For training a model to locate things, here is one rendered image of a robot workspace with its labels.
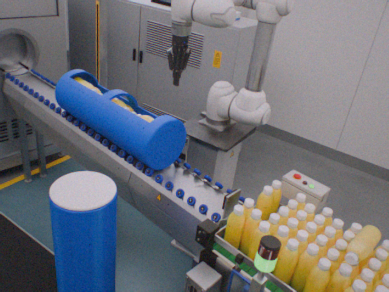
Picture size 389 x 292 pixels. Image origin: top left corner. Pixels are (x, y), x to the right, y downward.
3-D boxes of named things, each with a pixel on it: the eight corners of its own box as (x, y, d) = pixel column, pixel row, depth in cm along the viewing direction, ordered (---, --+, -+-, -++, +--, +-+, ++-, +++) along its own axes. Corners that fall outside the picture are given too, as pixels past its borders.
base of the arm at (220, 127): (209, 112, 247) (210, 104, 244) (237, 123, 236) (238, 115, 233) (192, 121, 235) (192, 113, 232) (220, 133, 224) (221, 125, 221)
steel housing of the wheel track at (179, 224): (39, 107, 317) (36, 69, 300) (240, 250, 195) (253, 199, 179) (6, 115, 298) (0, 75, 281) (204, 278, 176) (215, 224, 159)
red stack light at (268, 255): (264, 243, 117) (267, 233, 115) (281, 253, 114) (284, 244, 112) (253, 252, 113) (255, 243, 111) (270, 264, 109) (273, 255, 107)
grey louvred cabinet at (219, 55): (102, 98, 505) (102, -15, 435) (239, 157, 407) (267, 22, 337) (70, 109, 465) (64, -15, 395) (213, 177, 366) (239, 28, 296)
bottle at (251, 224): (244, 257, 153) (253, 222, 144) (236, 244, 159) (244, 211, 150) (258, 253, 156) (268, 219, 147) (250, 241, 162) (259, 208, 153)
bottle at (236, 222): (232, 237, 163) (239, 204, 154) (242, 247, 158) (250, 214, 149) (219, 241, 159) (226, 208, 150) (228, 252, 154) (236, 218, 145)
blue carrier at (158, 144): (95, 104, 255) (92, 64, 240) (185, 159, 206) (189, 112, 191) (56, 116, 236) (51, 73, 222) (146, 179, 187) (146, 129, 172)
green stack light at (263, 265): (261, 253, 120) (264, 243, 117) (278, 265, 116) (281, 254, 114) (250, 263, 115) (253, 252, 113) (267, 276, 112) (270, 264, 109)
